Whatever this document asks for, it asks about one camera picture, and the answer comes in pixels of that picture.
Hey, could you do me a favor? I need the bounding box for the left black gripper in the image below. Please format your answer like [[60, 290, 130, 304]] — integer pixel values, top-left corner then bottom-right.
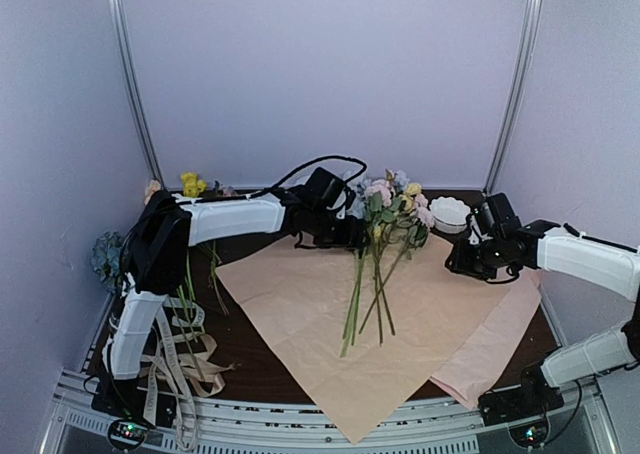
[[309, 207, 372, 250]]

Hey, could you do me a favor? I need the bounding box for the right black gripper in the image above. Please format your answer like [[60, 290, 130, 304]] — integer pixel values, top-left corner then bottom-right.
[[446, 237, 505, 280]]

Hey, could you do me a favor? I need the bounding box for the yellow fake flower stem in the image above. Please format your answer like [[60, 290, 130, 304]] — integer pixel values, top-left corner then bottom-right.
[[358, 181, 426, 346]]

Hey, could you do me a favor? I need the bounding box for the blue fake flower stem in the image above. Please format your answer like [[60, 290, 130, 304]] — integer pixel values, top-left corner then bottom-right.
[[339, 171, 411, 359]]

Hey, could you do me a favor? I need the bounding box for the tan kraft paper sheet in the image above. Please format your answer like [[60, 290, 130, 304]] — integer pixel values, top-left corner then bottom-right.
[[218, 236, 509, 443]]

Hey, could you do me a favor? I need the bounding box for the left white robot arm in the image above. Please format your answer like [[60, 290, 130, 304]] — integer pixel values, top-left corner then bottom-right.
[[103, 167, 369, 418]]

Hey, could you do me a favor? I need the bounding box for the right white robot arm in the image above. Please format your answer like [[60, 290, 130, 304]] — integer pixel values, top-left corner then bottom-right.
[[445, 193, 639, 416]]

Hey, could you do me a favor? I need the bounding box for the bunch of fake flowers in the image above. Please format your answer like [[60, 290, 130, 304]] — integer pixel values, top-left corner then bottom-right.
[[89, 172, 234, 381]]

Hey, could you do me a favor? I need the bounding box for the white scalloped dish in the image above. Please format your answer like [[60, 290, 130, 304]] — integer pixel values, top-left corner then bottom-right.
[[430, 197, 471, 235]]

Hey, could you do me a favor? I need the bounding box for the pink wrapping paper sheet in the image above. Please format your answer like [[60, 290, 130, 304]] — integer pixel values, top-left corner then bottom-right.
[[429, 273, 541, 409]]

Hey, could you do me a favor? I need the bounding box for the beige printed ribbon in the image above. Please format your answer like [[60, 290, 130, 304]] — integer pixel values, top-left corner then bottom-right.
[[110, 292, 235, 452]]

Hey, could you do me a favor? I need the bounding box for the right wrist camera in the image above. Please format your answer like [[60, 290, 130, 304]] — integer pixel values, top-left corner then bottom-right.
[[466, 212, 488, 246]]

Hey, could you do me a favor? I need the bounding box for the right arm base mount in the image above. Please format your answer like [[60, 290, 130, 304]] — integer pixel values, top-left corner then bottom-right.
[[478, 388, 564, 450]]

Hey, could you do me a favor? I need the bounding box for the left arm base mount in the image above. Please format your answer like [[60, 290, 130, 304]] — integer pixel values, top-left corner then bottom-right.
[[91, 392, 177, 451]]

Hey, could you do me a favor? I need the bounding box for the right aluminium frame post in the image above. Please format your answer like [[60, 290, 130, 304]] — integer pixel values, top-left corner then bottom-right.
[[483, 0, 543, 194]]

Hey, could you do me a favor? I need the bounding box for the aluminium frame post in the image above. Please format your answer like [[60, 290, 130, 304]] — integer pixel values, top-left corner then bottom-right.
[[483, 0, 543, 194], [107, 0, 164, 185]]

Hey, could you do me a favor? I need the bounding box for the left aluminium frame post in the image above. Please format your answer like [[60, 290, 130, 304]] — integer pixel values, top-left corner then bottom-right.
[[107, 0, 164, 185]]

